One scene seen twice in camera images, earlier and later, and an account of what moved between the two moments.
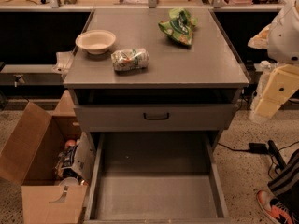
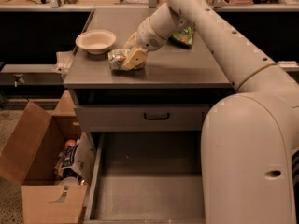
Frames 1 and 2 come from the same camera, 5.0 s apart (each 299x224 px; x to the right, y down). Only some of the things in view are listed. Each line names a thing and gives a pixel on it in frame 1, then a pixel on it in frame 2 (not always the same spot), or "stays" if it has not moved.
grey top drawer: [156, 118] stays
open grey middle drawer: [156, 177] stays
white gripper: [284, 41] → [148, 36]
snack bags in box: [76, 161] stays
